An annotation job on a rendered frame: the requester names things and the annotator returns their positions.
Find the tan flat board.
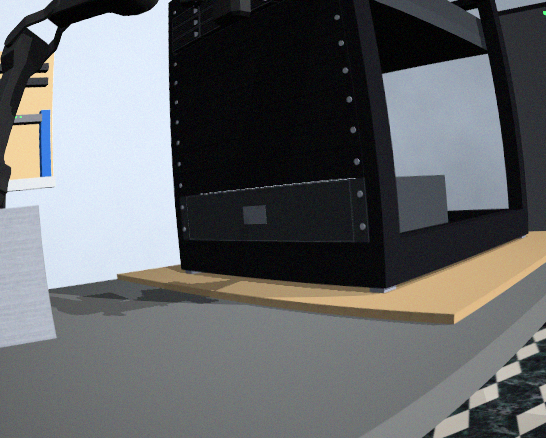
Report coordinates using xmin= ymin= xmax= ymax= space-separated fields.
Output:
xmin=117 ymin=231 xmax=546 ymax=324

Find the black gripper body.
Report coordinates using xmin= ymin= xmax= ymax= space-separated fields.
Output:
xmin=213 ymin=0 xmax=251 ymax=27

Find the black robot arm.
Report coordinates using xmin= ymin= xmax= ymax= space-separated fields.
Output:
xmin=0 ymin=0 xmax=159 ymax=209

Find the black server rack frame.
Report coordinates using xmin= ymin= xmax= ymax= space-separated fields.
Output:
xmin=168 ymin=0 xmax=529 ymax=293

